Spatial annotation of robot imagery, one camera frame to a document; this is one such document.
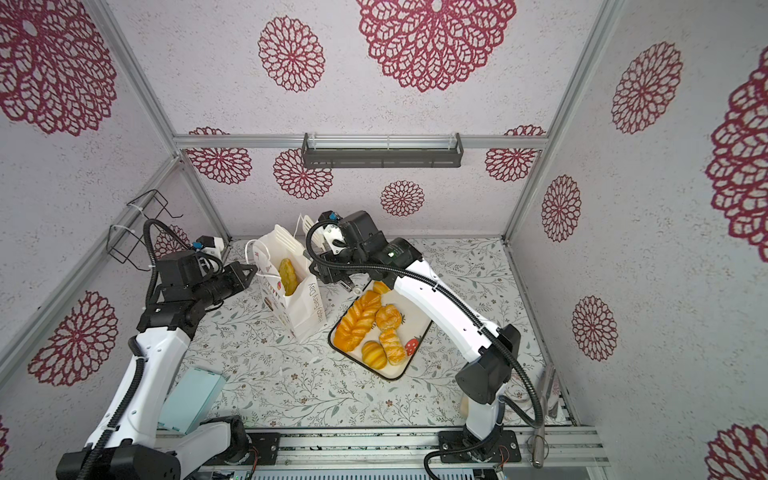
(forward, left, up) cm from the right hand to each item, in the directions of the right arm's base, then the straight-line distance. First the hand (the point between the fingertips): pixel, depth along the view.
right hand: (319, 258), depth 70 cm
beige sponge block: (-23, -36, -32) cm, 54 cm away
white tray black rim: (+2, -25, -34) cm, 42 cm away
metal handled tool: (-27, -55, -34) cm, 71 cm away
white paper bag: (-5, +7, -9) cm, 12 cm away
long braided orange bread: (+1, -6, -31) cm, 32 cm away
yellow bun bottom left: (-10, -12, -30) cm, 34 cm away
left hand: (0, +17, -6) cm, 18 cm away
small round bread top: (+14, -13, -31) cm, 36 cm away
